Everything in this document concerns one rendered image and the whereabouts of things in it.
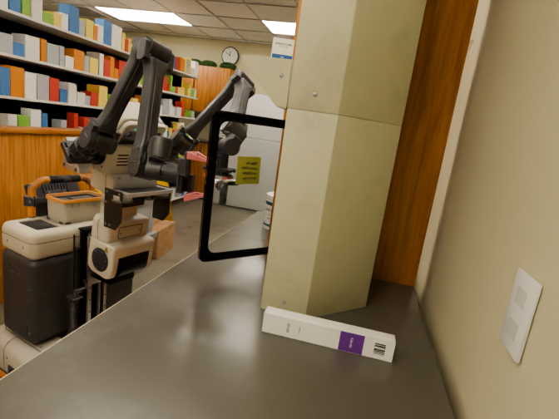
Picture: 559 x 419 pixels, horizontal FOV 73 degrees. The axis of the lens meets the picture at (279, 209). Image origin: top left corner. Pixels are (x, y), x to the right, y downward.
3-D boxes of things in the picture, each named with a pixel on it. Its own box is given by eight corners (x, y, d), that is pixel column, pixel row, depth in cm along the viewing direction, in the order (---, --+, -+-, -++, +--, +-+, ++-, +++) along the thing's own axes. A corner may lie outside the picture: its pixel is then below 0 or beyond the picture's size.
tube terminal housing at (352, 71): (365, 282, 117) (418, 13, 101) (364, 333, 86) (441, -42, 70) (287, 265, 122) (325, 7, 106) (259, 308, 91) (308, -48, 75)
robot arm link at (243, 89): (248, 93, 168) (230, 75, 163) (257, 86, 166) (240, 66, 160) (238, 147, 137) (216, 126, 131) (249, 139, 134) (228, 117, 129)
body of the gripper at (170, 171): (184, 158, 106) (160, 155, 107) (181, 194, 108) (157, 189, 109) (194, 157, 112) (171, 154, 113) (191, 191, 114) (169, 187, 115)
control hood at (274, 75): (309, 116, 112) (314, 81, 110) (287, 108, 81) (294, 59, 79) (272, 111, 114) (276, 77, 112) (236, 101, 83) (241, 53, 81)
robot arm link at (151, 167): (150, 179, 115) (140, 176, 109) (154, 157, 115) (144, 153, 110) (170, 183, 114) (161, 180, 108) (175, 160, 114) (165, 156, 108)
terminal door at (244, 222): (286, 251, 120) (305, 123, 111) (198, 263, 101) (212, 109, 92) (284, 250, 120) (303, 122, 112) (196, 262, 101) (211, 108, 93)
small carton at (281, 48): (289, 70, 95) (293, 44, 93) (291, 66, 90) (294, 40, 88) (269, 66, 94) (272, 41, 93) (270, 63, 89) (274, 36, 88)
